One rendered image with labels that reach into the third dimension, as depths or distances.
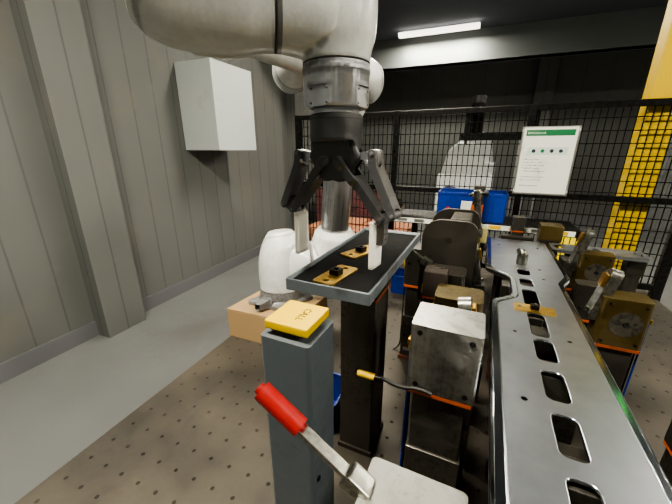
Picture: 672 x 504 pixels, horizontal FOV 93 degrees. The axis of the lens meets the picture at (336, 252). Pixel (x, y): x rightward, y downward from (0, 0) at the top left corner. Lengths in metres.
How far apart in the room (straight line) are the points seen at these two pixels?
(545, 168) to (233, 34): 1.58
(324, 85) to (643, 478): 0.59
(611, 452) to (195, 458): 0.76
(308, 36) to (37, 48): 2.37
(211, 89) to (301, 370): 2.96
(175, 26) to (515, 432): 0.64
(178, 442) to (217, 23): 0.84
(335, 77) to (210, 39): 0.15
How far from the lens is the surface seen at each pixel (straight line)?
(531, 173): 1.81
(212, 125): 3.20
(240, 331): 1.23
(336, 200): 1.08
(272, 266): 1.12
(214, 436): 0.93
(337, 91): 0.44
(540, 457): 0.52
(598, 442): 0.58
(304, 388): 0.42
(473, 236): 0.83
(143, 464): 0.93
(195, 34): 0.46
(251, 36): 0.45
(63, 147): 2.68
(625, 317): 0.95
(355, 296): 0.45
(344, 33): 0.45
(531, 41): 6.51
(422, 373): 0.54
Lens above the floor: 1.36
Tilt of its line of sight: 18 degrees down
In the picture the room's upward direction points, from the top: straight up
